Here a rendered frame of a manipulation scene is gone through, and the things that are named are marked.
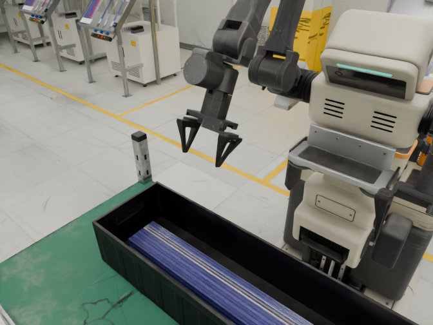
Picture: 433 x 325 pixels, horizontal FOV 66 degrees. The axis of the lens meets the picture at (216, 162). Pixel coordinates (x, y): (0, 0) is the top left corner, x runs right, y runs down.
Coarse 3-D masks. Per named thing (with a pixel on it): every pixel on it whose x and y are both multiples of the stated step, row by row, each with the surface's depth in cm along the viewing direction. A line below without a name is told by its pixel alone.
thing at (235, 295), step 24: (144, 240) 70; (168, 240) 70; (168, 264) 65; (192, 264) 65; (216, 264) 65; (192, 288) 61; (216, 288) 60; (240, 288) 60; (240, 312) 56; (264, 312) 56; (288, 312) 56
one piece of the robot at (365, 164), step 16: (320, 128) 90; (304, 144) 94; (320, 144) 92; (336, 144) 89; (352, 144) 86; (368, 144) 83; (288, 160) 93; (304, 160) 87; (320, 160) 88; (336, 160) 88; (352, 160) 87; (368, 160) 85; (384, 160) 82; (288, 176) 96; (336, 176) 83; (352, 176) 82; (368, 176) 82; (384, 176) 81; (368, 192) 81
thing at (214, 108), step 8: (208, 96) 69; (216, 96) 69; (224, 96) 70; (208, 104) 69; (216, 104) 69; (224, 104) 69; (192, 112) 71; (200, 112) 71; (208, 112) 70; (216, 112) 69; (224, 112) 70; (216, 120) 68; (224, 120) 71; (232, 128) 71
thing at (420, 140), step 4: (420, 136) 127; (424, 136) 127; (420, 140) 125; (424, 140) 122; (420, 144) 125; (424, 144) 121; (428, 144) 120; (416, 148) 128; (420, 148) 124; (424, 148) 121; (428, 148) 120; (412, 152) 129; (416, 152) 128; (424, 152) 121; (412, 156) 129; (416, 156) 128; (412, 160) 129; (416, 160) 129
